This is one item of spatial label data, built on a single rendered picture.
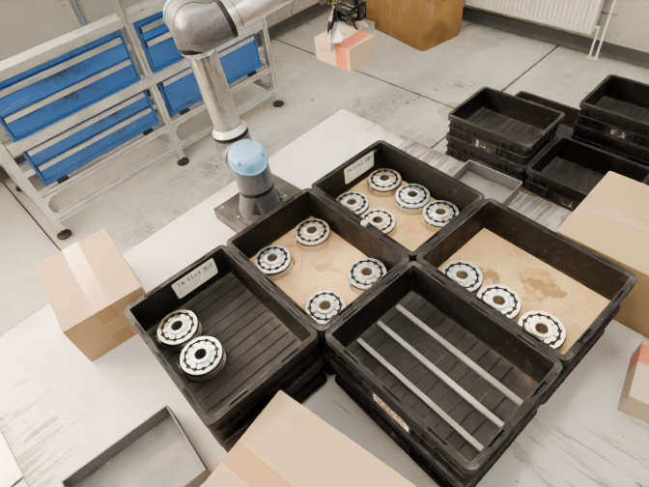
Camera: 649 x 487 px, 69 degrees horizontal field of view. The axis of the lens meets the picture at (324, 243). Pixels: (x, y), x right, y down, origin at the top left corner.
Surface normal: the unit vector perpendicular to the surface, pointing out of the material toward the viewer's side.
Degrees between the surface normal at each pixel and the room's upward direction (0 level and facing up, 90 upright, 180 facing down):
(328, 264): 0
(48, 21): 90
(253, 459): 0
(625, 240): 0
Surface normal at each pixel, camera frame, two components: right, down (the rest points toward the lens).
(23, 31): 0.70, 0.47
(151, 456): -0.11, -0.66
